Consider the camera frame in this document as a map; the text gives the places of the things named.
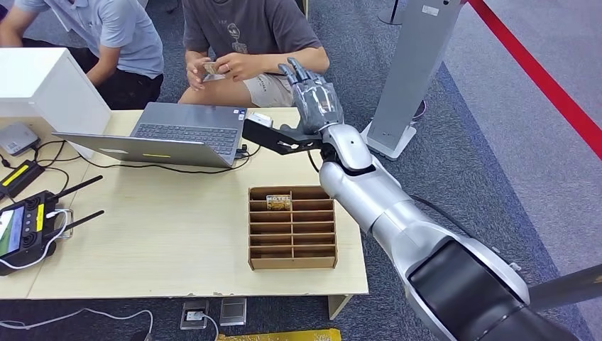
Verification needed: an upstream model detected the floor socket with plug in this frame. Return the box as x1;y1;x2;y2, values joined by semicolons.
179;301;209;331

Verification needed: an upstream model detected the person's right hand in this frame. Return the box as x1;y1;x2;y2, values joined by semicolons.
185;56;215;92

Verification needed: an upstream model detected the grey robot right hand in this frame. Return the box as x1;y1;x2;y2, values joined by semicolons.
277;57;346;136

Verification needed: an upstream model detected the yellow flat strip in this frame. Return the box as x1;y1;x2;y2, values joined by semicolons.
217;328;342;341

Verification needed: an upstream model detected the grey floor socket plate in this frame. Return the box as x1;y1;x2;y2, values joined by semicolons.
219;298;247;328

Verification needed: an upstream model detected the white floor cable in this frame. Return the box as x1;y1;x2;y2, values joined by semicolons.
0;308;154;341

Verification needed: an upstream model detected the white controller cable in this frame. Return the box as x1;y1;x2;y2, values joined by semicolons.
0;210;70;271

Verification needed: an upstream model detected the person's left hand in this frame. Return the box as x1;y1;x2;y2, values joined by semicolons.
214;51;266;84

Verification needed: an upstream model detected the grey laptop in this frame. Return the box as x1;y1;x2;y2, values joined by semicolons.
51;102;248;170

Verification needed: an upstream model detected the person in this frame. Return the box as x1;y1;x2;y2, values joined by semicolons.
0;0;165;111
177;0;331;109

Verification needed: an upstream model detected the black remote controller with antennas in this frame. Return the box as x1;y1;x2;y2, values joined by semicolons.
0;175;105;277

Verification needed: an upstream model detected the grey router box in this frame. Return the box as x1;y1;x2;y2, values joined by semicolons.
0;122;41;158

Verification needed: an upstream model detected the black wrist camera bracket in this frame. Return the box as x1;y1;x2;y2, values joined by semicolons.
242;117;327;157

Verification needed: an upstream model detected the wooden table leg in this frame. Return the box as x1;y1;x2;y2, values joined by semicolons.
327;295;354;321

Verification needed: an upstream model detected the wooden slotted card organizer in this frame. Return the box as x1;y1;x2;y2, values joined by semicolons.
248;185;339;271

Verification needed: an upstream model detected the black round pole base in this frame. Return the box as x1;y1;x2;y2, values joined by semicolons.
377;0;407;27

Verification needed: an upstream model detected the black upper arm cable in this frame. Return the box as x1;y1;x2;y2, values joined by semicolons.
409;193;503;255

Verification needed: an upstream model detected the white cabinet box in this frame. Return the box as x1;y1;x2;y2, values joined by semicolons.
0;47;112;160

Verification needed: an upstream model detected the red barrier belt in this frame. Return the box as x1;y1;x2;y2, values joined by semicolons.
466;0;602;163

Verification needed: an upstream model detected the silver standing kiosk pillar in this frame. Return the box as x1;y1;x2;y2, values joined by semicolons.
361;0;466;162

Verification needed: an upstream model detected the yellow hotel card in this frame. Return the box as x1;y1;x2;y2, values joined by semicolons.
266;194;293;212

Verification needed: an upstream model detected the black device with yellow label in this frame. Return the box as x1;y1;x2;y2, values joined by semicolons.
0;160;45;200

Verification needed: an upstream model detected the black laptop cable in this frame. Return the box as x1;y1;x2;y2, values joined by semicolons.
33;139;263;176

